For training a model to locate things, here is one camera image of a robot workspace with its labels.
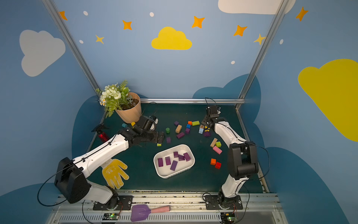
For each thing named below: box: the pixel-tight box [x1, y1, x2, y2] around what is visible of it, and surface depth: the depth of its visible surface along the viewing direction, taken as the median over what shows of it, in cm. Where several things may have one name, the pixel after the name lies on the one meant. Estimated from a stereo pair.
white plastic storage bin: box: [153, 143, 196, 180], surface depth 91 cm
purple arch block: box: [203, 131, 212, 137], surface depth 106 cm
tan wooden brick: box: [175, 124, 183, 134], surface depth 106 cm
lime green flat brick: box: [192, 120, 200, 126], surface depth 112 cm
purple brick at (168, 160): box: [165, 156, 172, 166], surface depth 90 cm
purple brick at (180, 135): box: [176, 132, 186, 140], surface depth 104 cm
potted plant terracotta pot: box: [95, 79, 143, 124], surface depth 92 cm
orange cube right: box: [210, 158, 217, 166], surface depth 90 cm
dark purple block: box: [178, 154, 186, 161], surface depth 92 cm
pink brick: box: [212, 145, 223, 155], surface depth 97 cm
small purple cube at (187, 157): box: [183, 152, 191, 162], surface depth 93 cm
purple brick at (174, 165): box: [170, 160, 178, 172], surface depth 90 cm
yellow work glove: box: [100, 158, 130, 190], surface depth 84 cm
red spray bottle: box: [91, 123, 110, 143], surface depth 90 cm
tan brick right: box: [209, 137, 218, 148], surface depth 100 cm
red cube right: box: [214, 161, 222, 170], surface depth 88 cm
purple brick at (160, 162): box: [157, 157, 164, 168], surface depth 90 cm
